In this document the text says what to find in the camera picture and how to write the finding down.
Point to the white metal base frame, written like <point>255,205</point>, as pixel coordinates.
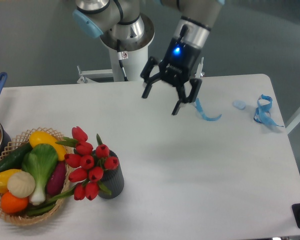
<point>106,75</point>

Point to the dark grey ribbed vase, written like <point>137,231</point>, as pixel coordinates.
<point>112,183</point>

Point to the white steamed bun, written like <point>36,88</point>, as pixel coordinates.
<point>21,184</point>

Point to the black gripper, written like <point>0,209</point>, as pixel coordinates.
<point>174,69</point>

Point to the red tulip bouquet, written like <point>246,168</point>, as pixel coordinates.
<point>89,164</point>

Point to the yellow bell pepper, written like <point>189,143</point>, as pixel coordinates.
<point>4,177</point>

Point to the green pea pods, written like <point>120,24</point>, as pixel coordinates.
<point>42,208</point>

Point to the green cucumber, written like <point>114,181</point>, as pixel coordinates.
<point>15,158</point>

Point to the orange fruit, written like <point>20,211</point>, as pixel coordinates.
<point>11,204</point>

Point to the purple sweet potato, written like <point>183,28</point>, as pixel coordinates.
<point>56,181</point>

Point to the tangled blue tape strip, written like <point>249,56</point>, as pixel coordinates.
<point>262,113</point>

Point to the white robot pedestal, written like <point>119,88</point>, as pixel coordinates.
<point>131,62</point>

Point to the yellow squash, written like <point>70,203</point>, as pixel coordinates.
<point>42,137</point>

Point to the woven wicker basket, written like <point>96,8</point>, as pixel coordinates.
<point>22,219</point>

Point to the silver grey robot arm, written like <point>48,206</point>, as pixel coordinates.
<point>121,21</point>

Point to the green bok choy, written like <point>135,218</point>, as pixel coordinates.
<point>40,162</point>

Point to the curved blue tape strip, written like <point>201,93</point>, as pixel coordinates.
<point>201,112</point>

